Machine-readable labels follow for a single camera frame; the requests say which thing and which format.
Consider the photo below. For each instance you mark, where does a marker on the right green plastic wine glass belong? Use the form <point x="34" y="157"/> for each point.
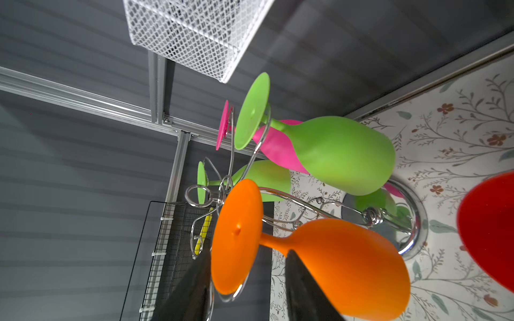
<point x="338" y="151"/>

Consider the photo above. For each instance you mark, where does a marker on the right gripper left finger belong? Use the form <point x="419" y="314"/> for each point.
<point x="192" y="298"/>

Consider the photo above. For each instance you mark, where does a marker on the black wire basket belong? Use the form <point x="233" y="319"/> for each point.
<point x="160" y="265"/>

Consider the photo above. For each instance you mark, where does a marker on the white wire mesh basket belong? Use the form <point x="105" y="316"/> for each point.
<point x="209" y="37"/>

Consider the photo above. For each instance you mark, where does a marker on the left green plastic wine glass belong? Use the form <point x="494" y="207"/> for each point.
<point x="263" y="172"/>

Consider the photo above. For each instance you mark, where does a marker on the chrome wine glass rack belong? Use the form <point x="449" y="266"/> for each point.
<point x="393" y="206"/>

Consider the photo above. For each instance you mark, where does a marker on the pink plastic wine glass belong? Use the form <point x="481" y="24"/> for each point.
<point x="277" y="147"/>

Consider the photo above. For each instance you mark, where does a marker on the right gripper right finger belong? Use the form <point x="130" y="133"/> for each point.
<point x="305" y="299"/>

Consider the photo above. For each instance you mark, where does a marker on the green plastic wine glass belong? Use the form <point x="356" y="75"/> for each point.
<point x="263" y="172"/>
<point x="338" y="151"/>

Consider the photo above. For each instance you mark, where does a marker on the red plastic wine glass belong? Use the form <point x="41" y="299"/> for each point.
<point x="485" y="226"/>

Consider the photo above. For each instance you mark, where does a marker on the orange plastic wine glass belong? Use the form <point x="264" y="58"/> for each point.
<point x="360" y="272"/>

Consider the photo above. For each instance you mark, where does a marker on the yellow item in black basket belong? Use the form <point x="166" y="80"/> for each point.
<point x="199" y="239"/>

